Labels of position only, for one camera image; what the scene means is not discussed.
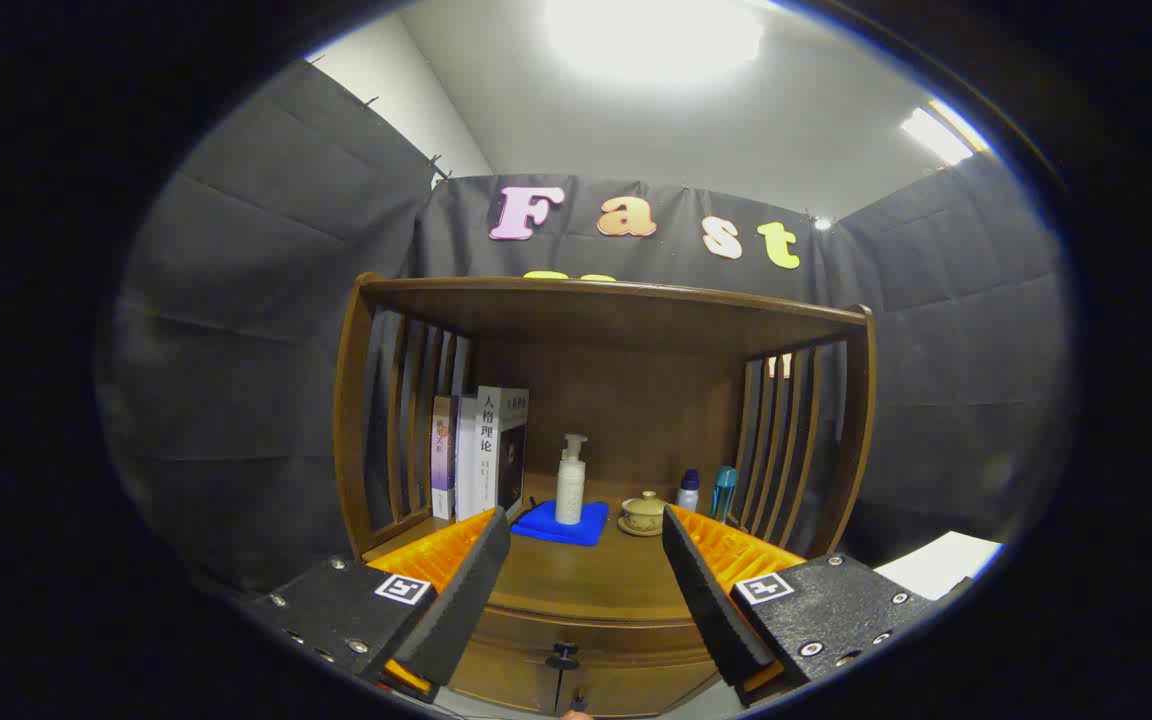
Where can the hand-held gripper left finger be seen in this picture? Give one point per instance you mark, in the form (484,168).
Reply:
(466,600)

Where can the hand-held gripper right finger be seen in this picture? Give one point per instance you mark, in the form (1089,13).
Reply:
(711,600)

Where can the black round drawer knob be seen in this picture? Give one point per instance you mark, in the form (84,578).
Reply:
(563,657)

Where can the wooden countertop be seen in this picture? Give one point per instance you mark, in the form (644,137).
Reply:
(586,575)

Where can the wooden cabinet with slatted shelf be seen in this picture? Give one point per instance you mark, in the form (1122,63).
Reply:
(616,330)

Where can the blue folded cloth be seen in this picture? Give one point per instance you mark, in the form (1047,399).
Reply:
(536,525)

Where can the clear blue bottle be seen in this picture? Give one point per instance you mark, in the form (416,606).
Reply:
(724,495)

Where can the white bottle with blue cap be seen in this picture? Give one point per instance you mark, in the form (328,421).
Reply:
(688,495)

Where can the yellow lidded teacup with saucer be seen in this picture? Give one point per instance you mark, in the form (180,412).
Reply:
(644,512)

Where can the thin white book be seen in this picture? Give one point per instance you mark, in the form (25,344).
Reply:
(466,470)

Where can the purple book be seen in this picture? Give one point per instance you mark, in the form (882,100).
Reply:
(443,460)

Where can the white pump bottle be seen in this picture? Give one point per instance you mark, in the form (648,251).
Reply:
(570,490)

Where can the thick white book dark cover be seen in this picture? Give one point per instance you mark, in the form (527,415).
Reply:
(496,450)

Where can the white storage unit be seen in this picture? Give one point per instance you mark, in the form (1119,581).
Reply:
(936,565)

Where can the small ceiling light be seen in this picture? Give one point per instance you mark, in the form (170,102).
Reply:
(941,135)

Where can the large ceiling light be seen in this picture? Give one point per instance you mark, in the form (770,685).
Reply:
(656,35)

